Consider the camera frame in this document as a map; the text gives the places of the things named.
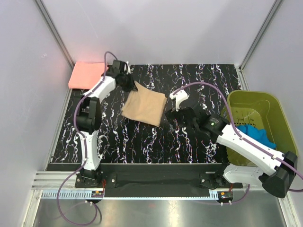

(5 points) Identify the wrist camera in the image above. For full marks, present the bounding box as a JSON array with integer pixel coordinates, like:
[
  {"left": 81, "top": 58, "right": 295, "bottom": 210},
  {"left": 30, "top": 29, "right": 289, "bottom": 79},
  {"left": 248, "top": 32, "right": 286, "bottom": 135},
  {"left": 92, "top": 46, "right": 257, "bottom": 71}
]
[
  {"left": 169, "top": 90, "right": 188, "bottom": 112},
  {"left": 109, "top": 60, "right": 131, "bottom": 77}
]

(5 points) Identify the folded pink t shirt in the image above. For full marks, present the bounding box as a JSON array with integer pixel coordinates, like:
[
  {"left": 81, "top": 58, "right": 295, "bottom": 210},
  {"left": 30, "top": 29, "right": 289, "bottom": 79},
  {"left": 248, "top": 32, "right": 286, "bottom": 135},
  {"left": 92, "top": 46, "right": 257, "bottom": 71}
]
[{"left": 68, "top": 61, "right": 106, "bottom": 89}]

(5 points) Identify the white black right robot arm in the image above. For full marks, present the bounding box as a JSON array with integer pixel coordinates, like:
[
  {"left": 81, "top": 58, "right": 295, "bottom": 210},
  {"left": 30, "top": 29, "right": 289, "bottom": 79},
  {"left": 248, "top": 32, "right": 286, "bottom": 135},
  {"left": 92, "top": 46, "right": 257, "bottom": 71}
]
[{"left": 165, "top": 107, "right": 298, "bottom": 198}]

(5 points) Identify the left aluminium corner post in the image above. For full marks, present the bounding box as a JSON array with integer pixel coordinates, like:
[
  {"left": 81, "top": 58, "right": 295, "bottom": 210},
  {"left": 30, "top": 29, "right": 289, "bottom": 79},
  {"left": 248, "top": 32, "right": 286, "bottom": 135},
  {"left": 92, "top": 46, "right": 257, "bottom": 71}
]
[{"left": 33, "top": 0, "right": 75, "bottom": 69}]

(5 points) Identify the aluminium frame rail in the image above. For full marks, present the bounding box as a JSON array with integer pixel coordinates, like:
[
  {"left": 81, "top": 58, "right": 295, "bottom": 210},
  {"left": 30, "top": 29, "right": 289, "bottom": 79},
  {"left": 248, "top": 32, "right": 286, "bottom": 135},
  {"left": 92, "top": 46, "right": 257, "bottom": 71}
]
[{"left": 30, "top": 171, "right": 291, "bottom": 201}]

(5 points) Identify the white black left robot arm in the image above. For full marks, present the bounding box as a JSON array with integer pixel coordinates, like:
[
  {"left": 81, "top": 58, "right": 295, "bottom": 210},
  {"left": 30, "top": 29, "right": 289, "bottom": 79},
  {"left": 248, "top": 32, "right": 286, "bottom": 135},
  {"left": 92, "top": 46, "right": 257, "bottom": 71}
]
[{"left": 73, "top": 72, "right": 137, "bottom": 187}]

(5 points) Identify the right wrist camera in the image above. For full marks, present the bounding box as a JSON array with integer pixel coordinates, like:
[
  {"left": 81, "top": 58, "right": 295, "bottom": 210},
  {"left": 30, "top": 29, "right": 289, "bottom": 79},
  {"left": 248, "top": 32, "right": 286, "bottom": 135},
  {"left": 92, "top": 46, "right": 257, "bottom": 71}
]
[{"left": 169, "top": 90, "right": 188, "bottom": 112}]

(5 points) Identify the olive green plastic bin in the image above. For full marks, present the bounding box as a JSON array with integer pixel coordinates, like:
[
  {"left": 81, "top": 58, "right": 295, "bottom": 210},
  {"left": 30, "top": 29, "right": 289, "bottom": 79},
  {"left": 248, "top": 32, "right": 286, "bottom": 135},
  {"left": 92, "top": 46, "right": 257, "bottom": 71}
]
[{"left": 227, "top": 90, "right": 298, "bottom": 155}]

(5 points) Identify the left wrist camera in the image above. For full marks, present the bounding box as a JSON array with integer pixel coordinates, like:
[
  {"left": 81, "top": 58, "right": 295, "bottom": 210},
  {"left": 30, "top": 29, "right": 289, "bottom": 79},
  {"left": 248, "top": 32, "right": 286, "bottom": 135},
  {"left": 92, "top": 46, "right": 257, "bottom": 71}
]
[{"left": 109, "top": 60, "right": 131, "bottom": 77}]

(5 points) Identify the aluminium corner post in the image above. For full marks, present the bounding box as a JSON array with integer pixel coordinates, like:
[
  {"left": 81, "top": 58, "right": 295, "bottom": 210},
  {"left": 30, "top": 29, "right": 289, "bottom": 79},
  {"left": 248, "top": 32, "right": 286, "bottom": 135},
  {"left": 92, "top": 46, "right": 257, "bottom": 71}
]
[
  {"left": 239, "top": 0, "right": 284, "bottom": 71},
  {"left": 33, "top": 0, "right": 75, "bottom": 69}
]

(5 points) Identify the blue t shirt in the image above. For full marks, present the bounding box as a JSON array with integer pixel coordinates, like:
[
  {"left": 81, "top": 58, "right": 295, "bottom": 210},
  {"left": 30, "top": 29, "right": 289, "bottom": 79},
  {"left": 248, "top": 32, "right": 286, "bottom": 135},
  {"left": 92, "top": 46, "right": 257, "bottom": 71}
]
[{"left": 237, "top": 124, "right": 276, "bottom": 149}]

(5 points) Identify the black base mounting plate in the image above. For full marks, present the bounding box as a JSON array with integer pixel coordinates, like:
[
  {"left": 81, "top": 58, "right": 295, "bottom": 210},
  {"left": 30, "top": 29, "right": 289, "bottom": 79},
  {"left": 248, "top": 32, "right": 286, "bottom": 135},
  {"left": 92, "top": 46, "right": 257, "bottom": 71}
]
[{"left": 45, "top": 163, "right": 273, "bottom": 199}]

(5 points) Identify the beige t shirt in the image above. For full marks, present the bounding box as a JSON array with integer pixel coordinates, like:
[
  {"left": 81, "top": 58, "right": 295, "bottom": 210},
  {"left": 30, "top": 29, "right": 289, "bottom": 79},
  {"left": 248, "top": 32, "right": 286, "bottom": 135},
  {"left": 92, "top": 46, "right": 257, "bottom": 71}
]
[{"left": 121, "top": 81, "right": 167, "bottom": 126}]

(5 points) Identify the right aluminium corner post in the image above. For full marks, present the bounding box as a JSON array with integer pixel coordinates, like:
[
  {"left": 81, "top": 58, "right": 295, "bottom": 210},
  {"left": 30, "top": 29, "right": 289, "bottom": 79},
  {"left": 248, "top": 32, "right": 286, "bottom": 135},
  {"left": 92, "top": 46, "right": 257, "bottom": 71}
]
[{"left": 239, "top": 0, "right": 284, "bottom": 71}]

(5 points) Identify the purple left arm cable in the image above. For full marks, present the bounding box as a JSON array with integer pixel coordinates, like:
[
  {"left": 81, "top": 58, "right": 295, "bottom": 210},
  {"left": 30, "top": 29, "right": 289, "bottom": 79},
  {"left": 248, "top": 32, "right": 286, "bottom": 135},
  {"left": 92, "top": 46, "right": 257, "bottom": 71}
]
[{"left": 56, "top": 51, "right": 119, "bottom": 227}]

